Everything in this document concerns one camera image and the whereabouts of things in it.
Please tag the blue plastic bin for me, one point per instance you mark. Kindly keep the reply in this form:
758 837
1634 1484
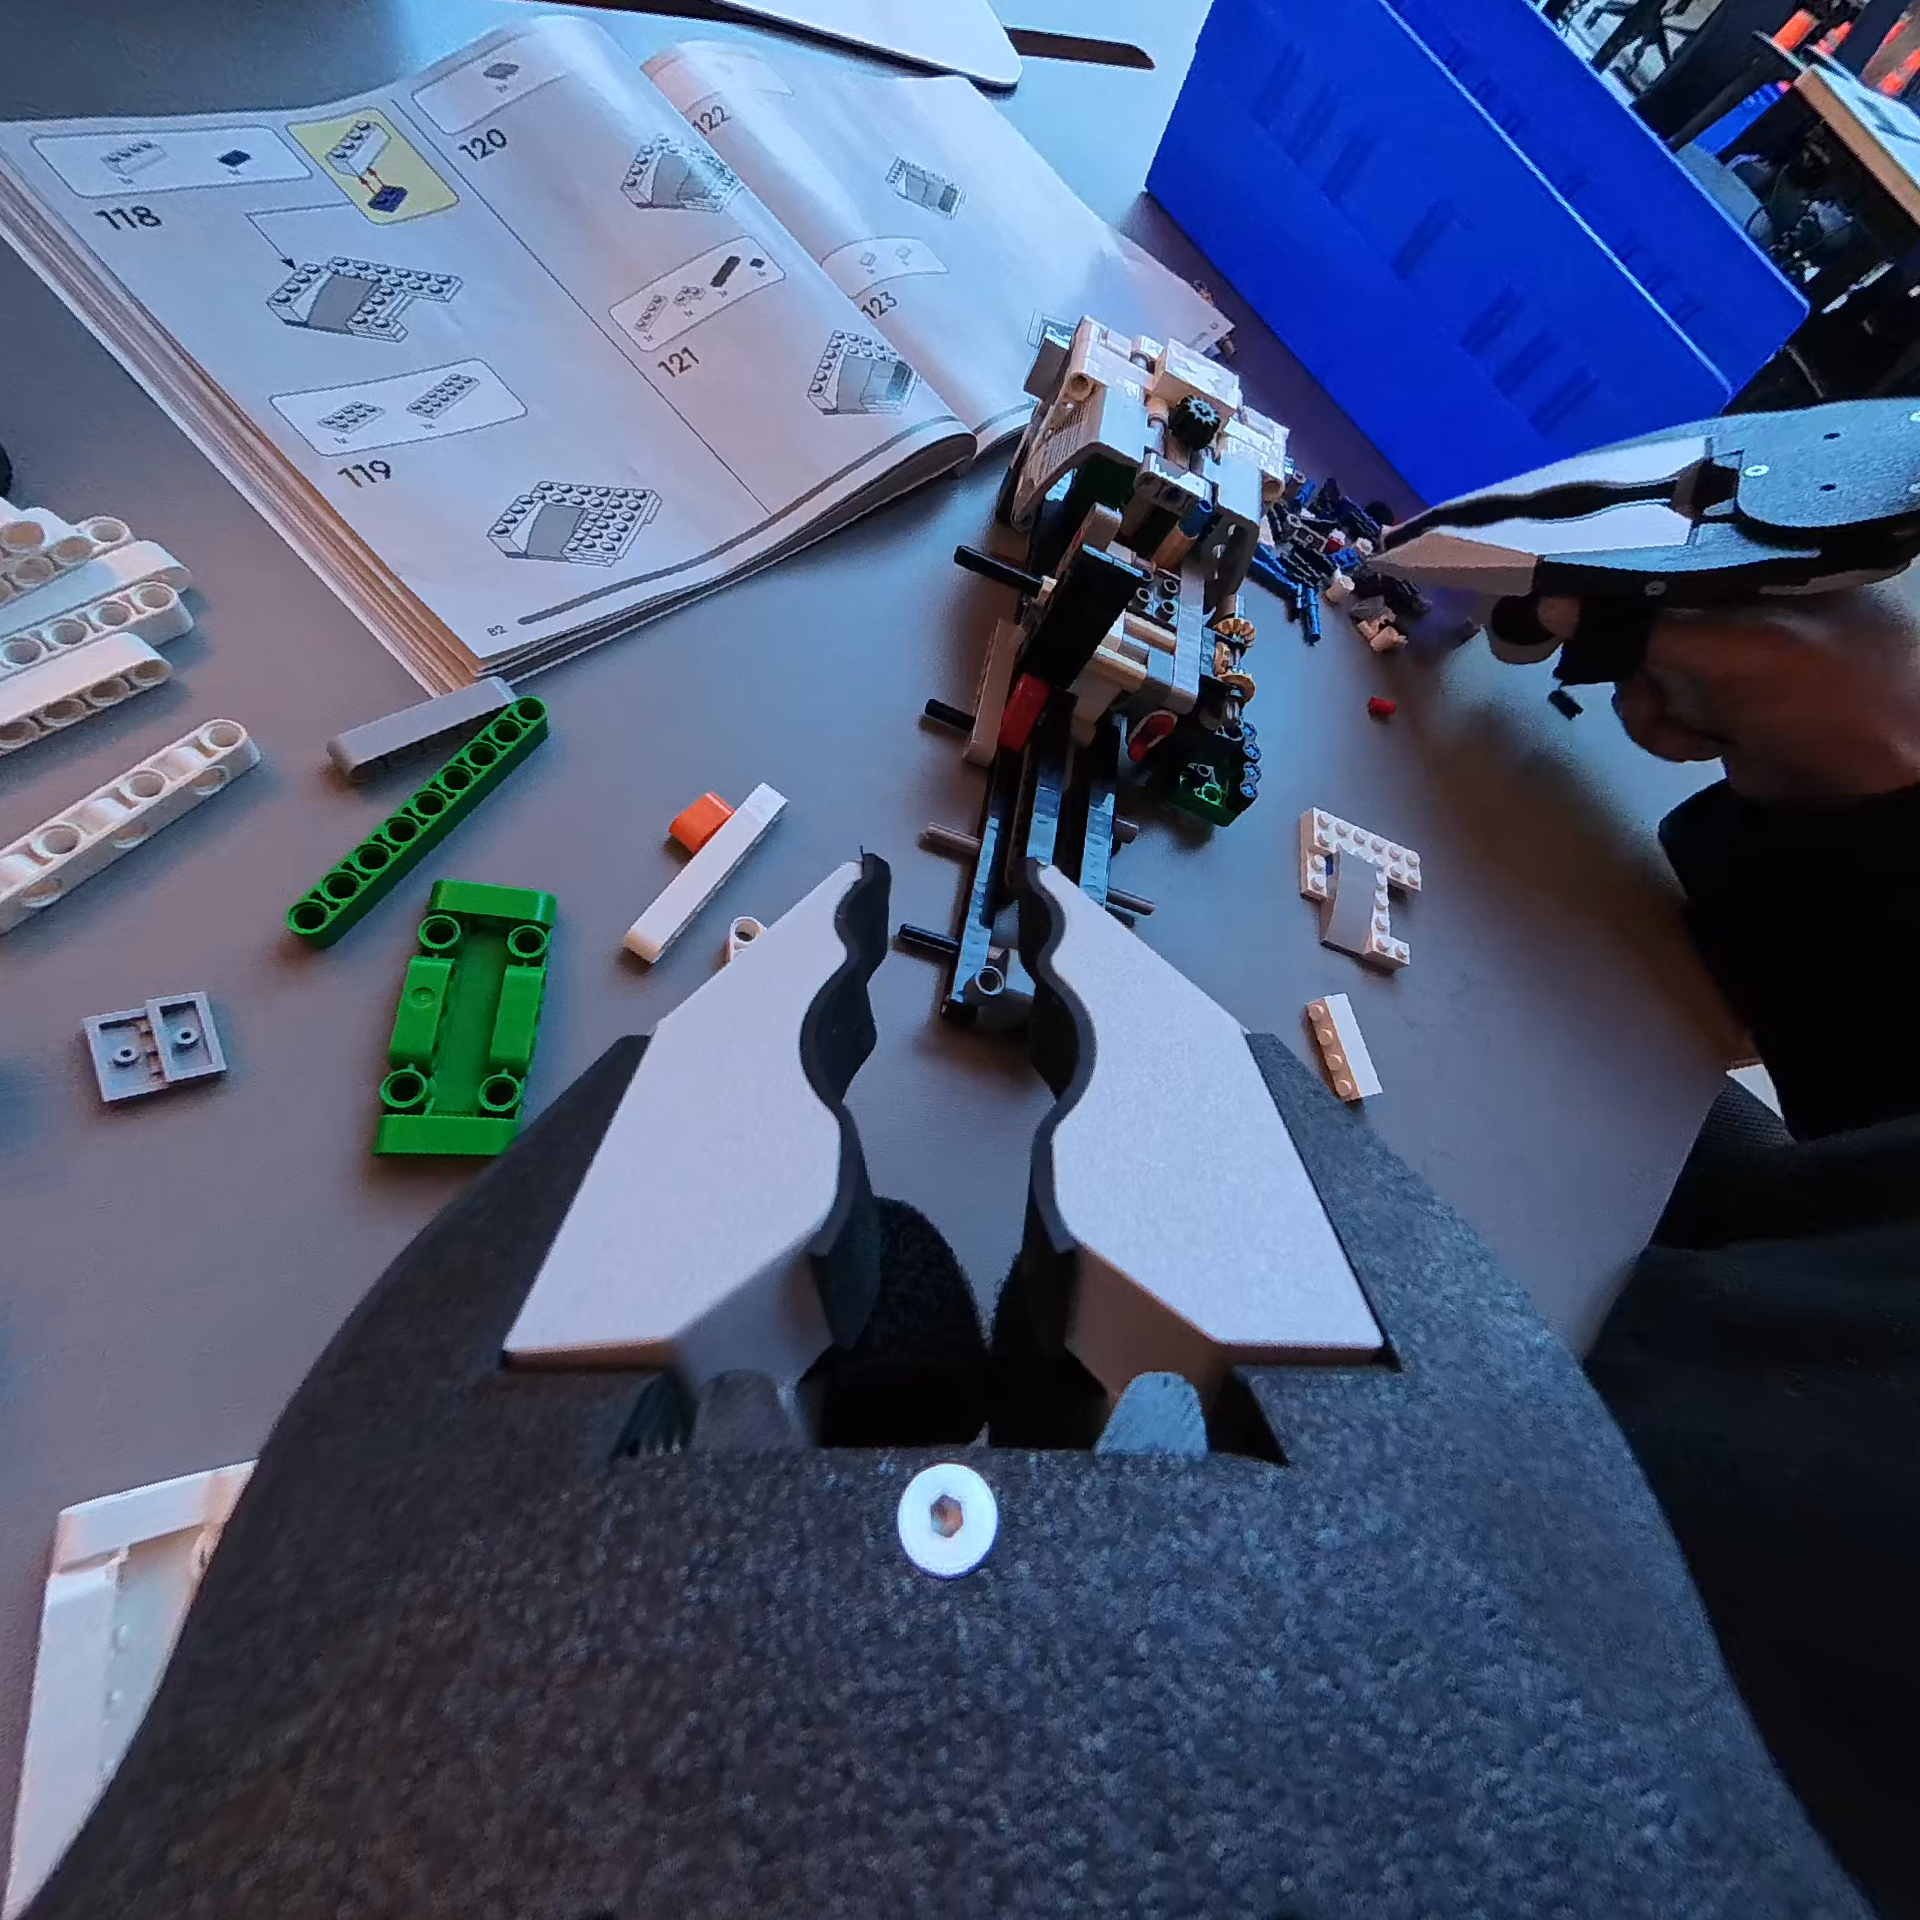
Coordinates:
1442 240

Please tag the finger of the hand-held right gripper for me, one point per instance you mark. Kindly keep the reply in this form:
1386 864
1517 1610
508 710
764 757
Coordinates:
1589 476
1559 542

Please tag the black office chair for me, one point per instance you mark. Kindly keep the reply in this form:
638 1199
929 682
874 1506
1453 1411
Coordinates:
1710 77

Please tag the person's black clothing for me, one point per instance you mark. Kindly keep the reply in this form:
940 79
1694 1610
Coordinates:
1771 1500

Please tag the small orange lego piece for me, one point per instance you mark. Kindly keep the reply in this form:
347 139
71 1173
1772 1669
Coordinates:
700 821

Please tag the white lego plate assembly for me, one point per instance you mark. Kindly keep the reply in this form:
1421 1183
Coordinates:
1359 886

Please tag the person's right forearm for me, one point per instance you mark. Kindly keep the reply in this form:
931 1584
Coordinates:
1817 944

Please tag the small grey lego plate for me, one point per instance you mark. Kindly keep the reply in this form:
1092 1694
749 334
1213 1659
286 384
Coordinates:
154 1046

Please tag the lego truck model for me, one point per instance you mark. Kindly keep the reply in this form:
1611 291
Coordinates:
1126 600

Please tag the open lego instruction booklet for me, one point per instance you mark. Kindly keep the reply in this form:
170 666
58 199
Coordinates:
524 346

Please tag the person's right hand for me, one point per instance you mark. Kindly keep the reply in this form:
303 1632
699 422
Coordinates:
1799 692

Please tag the pale cluttered desk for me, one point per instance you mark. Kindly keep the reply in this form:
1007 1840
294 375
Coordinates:
1868 142

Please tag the white flat board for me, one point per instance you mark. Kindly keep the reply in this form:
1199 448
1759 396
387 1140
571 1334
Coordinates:
886 30

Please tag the grey lego beam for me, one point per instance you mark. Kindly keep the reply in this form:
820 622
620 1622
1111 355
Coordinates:
422 731

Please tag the white lego brick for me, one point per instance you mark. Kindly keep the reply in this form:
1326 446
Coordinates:
1343 1046

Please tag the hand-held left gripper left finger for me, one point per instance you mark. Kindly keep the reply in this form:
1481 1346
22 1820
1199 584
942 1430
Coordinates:
705 1156

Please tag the green lego panel plate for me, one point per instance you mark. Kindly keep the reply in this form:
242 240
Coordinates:
465 1020

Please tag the green lego beam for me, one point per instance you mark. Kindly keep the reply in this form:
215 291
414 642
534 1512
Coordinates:
422 819

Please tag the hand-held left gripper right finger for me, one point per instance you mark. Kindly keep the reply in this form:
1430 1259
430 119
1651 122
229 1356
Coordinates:
1195 1172

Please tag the pile of small lego pieces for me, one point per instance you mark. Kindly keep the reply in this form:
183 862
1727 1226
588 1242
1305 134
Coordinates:
1349 540

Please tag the white rounded lego piece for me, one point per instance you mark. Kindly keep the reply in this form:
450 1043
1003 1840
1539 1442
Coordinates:
743 941

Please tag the long white lego beam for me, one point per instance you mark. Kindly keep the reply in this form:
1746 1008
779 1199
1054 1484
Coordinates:
705 879

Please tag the white lego frame panel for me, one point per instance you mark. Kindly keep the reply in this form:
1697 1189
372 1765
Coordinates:
107 1622

